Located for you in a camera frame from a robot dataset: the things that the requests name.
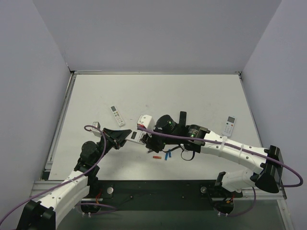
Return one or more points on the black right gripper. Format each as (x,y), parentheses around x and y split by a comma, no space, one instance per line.
(151,142)

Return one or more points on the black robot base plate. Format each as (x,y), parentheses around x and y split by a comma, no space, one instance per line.
(157,195)

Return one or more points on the white red-faced remote control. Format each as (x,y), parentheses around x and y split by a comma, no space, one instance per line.
(136,137)

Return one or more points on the small white remote control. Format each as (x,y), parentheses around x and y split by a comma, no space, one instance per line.
(229,126)

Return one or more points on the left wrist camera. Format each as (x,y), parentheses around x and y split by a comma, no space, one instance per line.
(96,129)

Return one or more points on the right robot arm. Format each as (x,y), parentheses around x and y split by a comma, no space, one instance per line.
(262,167)

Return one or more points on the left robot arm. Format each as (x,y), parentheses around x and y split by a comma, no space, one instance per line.
(49,211)

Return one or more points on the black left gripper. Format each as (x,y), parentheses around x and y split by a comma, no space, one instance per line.
(111,139)

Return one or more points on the black remote control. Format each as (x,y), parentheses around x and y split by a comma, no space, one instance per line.
(182,118)

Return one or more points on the slim white remote control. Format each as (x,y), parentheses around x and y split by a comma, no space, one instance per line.
(117,116)

